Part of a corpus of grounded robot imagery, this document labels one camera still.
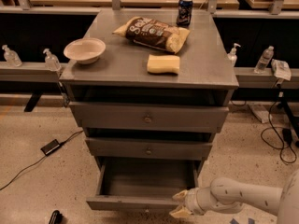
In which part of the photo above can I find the grey middle drawer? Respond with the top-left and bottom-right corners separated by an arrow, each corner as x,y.
86,138 -> 212,161

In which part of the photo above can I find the yellow sponge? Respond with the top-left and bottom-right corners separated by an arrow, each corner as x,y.
147,55 -> 180,75

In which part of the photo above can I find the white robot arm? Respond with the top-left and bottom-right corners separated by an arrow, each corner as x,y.
170,170 -> 299,224

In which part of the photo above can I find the blue soda can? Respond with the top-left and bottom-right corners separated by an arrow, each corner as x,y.
177,0 -> 193,26

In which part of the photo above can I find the white bowl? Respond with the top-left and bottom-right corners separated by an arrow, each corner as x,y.
64,37 -> 106,64

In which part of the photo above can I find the grey wooden drawer cabinet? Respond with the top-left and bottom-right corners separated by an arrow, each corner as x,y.
58,8 -> 240,179

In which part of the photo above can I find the black cable loop right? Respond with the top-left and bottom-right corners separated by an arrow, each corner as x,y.
260,87 -> 298,165

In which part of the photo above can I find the grey rail shelf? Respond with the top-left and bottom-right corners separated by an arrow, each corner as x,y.
0,62 -> 58,83

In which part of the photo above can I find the clear water bottle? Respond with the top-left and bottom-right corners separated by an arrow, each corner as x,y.
254,46 -> 274,74

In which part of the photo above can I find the clear pump bottle far left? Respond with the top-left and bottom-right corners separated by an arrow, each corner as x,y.
2,45 -> 22,67

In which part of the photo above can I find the grey top drawer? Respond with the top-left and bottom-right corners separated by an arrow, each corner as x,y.
70,102 -> 229,133

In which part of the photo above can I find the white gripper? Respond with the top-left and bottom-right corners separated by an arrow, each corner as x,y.
169,188 -> 211,218

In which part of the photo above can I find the clear pump bottle right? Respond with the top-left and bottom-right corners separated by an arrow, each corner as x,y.
227,43 -> 240,66

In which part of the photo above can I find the black power adapter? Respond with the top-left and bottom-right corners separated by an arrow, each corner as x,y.
41,139 -> 60,156

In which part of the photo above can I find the white plastic packet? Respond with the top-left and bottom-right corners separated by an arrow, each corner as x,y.
271,59 -> 292,81

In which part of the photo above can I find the clear pump bottle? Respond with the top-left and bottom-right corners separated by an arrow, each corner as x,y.
2,45 -> 22,67
43,49 -> 62,72
227,43 -> 240,66

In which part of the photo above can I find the grey drawer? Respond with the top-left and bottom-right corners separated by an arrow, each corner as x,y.
70,102 -> 229,133
87,157 -> 204,212
86,138 -> 212,161

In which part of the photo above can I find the brown chip bag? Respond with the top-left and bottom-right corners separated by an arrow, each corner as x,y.
113,17 -> 190,54

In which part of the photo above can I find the black object on floor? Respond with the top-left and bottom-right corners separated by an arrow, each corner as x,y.
49,210 -> 63,224

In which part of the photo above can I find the grey bottom drawer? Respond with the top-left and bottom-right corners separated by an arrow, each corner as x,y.
87,157 -> 204,212

